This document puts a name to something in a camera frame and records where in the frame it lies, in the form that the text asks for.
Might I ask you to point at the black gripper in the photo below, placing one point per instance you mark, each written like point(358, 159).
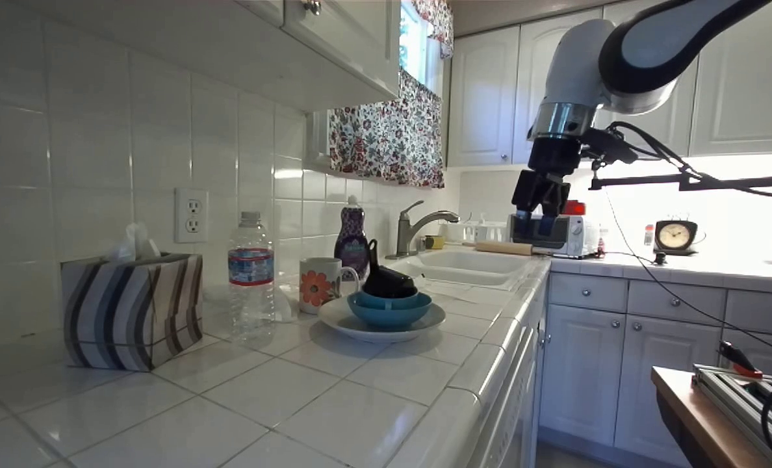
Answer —
point(546, 186)

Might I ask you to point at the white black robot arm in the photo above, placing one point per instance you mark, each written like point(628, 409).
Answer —
point(576, 68)

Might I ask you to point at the toaster oven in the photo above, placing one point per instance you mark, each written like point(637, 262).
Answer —
point(568, 234)

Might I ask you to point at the wooden rolling pin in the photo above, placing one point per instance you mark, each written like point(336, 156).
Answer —
point(503, 247)

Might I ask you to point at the red lid white container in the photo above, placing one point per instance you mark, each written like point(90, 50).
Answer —
point(585, 234)

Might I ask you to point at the white sink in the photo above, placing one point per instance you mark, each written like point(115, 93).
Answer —
point(467, 263)

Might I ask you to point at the chrome faucet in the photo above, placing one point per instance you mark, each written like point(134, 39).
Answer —
point(407, 227)

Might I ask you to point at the small table clock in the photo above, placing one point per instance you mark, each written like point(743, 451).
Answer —
point(674, 237)

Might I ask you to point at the black utensil in bowl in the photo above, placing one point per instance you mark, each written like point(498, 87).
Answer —
point(386, 282)

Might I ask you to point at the white lower cabinets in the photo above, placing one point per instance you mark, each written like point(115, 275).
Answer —
point(628, 364)

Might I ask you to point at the blue bowl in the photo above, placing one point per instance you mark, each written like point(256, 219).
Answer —
point(388, 312)

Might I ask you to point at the floral curtain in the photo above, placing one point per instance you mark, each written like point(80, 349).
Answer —
point(386, 138)

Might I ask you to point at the white counter cabinet front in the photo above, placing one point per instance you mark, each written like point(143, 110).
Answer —
point(519, 399)

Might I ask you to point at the purple dish soap bottle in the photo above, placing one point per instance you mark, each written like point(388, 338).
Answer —
point(353, 243)

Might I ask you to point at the window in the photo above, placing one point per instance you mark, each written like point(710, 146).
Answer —
point(419, 48)

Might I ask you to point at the floral mug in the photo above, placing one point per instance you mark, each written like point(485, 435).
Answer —
point(319, 288)

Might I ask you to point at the red black clamp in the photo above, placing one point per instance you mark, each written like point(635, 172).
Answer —
point(739, 357)

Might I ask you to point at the wooden table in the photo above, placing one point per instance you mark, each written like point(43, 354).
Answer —
point(705, 424)

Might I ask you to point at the grey device on table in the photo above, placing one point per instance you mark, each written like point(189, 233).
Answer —
point(739, 399)

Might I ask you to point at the plastic water bottle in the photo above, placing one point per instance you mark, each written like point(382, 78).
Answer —
point(250, 276)

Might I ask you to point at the white upper cabinet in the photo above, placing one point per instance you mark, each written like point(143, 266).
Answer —
point(229, 42)

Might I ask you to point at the white tissue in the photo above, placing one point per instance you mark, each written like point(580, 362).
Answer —
point(134, 246)

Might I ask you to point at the striped tissue box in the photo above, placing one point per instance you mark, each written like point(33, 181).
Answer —
point(129, 312)

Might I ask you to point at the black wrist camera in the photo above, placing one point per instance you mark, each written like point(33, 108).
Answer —
point(610, 146)

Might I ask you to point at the white back wall cabinets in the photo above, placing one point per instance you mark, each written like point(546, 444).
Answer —
point(489, 95)

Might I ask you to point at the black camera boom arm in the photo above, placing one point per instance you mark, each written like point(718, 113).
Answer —
point(732, 184)

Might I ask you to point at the white wall outlet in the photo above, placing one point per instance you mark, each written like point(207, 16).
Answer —
point(190, 216)

